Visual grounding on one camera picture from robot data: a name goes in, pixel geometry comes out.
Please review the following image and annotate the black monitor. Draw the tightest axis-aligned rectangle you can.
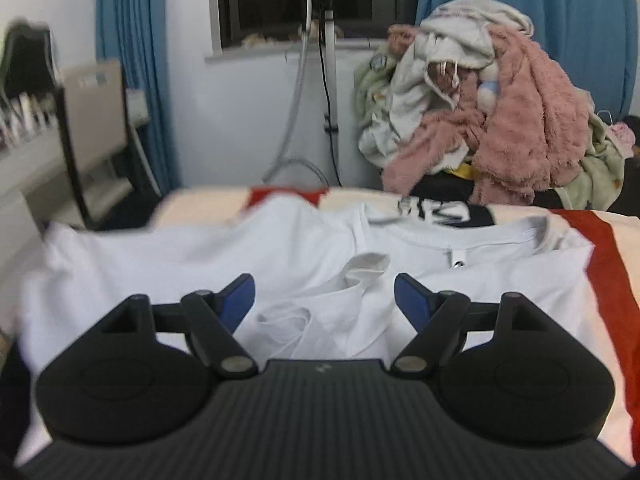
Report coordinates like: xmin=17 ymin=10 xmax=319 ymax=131
xmin=0 ymin=21 xmax=63 ymax=106

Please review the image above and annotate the pink fluffy garment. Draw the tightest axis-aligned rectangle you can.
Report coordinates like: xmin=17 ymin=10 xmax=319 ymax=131
xmin=382 ymin=24 xmax=601 ymax=206

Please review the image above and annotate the yellow strap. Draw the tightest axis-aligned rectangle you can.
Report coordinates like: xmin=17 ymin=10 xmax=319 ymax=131
xmin=446 ymin=162 xmax=482 ymax=180

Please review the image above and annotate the beige chair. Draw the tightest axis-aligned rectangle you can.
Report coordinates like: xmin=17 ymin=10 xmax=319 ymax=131
xmin=54 ymin=58 xmax=163 ymax=231

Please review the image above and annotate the black cloth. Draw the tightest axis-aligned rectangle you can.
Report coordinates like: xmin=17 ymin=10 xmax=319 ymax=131
xmin=404 ymin=172 xmax=566 ymax=211

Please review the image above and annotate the red and cream printed blanket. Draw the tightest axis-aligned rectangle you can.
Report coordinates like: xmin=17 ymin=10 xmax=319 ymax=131
xmin=150 ymin=186 xmax=640 ymax=467

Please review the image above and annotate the grey flexible hose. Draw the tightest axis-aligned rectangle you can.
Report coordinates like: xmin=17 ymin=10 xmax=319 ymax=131
xmin=262 ymin=0 xmax=328 ymax=185

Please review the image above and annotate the white t-shirt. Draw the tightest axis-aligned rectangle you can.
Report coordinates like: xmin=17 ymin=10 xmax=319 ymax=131
xmin=16 ymin=195 xmax=613 ymax=466

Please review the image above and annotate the white desk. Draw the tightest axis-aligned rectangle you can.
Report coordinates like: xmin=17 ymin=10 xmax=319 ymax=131
xmin=0 ymin=125 xmax=96 ymax=266

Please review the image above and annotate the cream white garment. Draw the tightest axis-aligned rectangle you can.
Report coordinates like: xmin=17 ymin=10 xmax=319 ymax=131
xmin=358 ymin=0 xmax=535 ymax=167

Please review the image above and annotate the pale green printed garment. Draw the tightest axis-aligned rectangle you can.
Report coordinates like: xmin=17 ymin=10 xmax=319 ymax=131
xmin=559 ymin=112 xmax=626 ymax=211

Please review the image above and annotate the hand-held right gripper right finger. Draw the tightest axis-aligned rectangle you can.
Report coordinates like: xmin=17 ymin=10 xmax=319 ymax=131
xmin=389 ymin=273 xmax=550 ymax=380

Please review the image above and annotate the blue curtain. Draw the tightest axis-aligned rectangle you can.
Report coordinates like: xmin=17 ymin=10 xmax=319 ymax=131
xmin=96 ymin=0 xmax=181 ymax=196
xmin=416 ymin=0 xmax=640 ymax=123

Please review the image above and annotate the black cable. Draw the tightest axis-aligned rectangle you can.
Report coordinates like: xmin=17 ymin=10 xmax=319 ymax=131
xmin=318 ymin=35 xmax=343 ymax=187

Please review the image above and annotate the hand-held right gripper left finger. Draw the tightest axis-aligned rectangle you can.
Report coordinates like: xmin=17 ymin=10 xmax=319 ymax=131
xmin=101 ymin=273 xmax=259 ymax=379

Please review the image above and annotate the white metal stand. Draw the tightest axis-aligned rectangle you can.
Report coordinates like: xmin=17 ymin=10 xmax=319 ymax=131
xmin=291 ymin=0 xmax=357 ymax=187

